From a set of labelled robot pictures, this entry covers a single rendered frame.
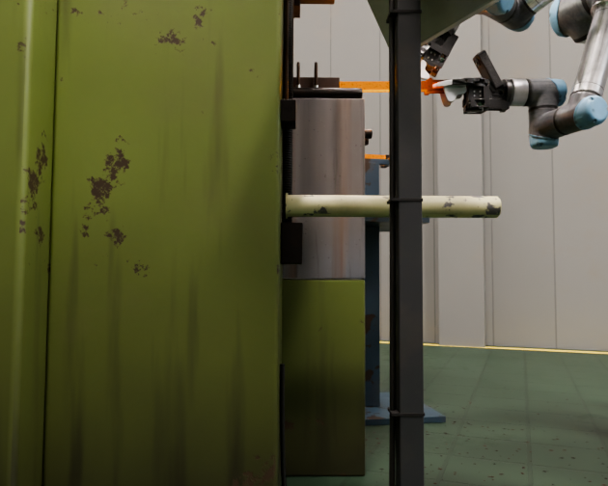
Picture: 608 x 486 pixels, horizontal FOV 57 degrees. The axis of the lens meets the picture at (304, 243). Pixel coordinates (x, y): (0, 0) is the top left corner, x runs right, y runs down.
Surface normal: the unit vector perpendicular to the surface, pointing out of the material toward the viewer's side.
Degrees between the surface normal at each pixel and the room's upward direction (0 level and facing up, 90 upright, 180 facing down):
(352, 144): 90
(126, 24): 90
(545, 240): 90
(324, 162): 90
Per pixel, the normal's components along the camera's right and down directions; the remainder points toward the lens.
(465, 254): -0.36, -0.06
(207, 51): 0.01, -0.06
